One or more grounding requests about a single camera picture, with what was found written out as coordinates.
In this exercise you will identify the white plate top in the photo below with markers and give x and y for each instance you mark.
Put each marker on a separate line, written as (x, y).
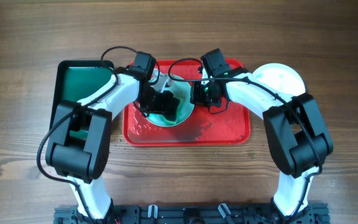
(180, 90)

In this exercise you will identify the white plate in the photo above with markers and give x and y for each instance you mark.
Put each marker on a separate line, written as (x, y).
(180, 90)
(280, 77)

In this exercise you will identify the red plastic tray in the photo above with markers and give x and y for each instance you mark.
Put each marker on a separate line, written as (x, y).
(232, 126)

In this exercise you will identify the dark green tray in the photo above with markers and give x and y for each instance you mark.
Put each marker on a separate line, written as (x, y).
(78, 79)

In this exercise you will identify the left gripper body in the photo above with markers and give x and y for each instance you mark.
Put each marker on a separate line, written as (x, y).
(156, 101)

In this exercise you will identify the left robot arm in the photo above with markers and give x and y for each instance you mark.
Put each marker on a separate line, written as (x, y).
(77, 143)

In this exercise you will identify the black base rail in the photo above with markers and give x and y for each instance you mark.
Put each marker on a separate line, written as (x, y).
(223, 213)

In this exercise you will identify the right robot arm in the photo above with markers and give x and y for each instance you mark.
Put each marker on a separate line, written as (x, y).
(298, 139)

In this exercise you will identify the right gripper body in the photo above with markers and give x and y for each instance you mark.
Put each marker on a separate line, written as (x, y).
(204, 94)

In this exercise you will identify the green sponge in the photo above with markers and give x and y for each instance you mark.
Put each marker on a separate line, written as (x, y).
(169, 119)

